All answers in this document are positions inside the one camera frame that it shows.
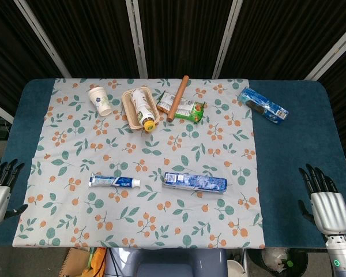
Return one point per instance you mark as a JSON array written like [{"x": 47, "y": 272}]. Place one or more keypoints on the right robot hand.
[{"x": 330, "y": 209}]

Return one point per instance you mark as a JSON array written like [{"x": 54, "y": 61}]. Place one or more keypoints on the blue white toothpaste tube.
[{"x": 112, "y": 181}]

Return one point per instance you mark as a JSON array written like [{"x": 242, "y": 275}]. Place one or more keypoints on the blue toothpaste box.
[{"x": 196, "y": 182}]

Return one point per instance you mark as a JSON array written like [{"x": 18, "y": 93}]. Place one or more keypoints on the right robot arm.
[{"x": 343, "y": 256}]

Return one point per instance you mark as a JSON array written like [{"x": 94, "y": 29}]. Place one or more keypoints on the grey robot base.
[{"x": 167, "y": 262}]

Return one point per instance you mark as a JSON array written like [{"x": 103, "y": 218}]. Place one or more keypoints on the blue table cover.
[{"x": 291, "y": 150}]

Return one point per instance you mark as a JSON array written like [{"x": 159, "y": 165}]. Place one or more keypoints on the black trash bin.
[{"x": 276, "y": 259}]

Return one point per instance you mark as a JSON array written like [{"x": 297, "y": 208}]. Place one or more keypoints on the yellow orange bag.
[{"x": 97, "y": 261}]

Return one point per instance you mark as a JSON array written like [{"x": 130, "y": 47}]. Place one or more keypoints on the blue cookie pack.
[{"x": 262, "y": 105}]

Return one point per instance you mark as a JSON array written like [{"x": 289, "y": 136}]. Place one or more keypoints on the white floral paper cup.
[{"x": 99, "y": 99}]

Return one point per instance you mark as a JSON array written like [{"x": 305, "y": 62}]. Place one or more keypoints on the floral print tablecloth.
[{"x": 150, "y": 219}]

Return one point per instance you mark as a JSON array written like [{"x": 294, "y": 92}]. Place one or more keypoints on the beige food tray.
[{"x": 127, "y": 111}]

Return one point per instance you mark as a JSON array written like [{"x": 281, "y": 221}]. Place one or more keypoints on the green snack bag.
[{"x": 193, "y": 111}]

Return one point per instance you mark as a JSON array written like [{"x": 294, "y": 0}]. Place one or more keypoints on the yellow capped drink bottle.
[{"x": 142, "y": 108}]

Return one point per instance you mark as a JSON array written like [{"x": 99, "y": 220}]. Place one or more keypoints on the brown wooden rolling pin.
[{"x": 177, "y": 99}]

